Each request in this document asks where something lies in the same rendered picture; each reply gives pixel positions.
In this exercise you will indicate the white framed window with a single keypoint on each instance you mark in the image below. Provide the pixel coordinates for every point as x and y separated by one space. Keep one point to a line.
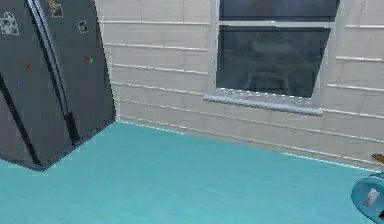
270 60

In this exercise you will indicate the dark grey fridge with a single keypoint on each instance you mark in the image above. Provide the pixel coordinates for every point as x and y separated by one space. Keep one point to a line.
36 93

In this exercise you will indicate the brown wooden furniture piece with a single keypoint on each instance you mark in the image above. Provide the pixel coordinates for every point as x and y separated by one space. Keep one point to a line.
379 157

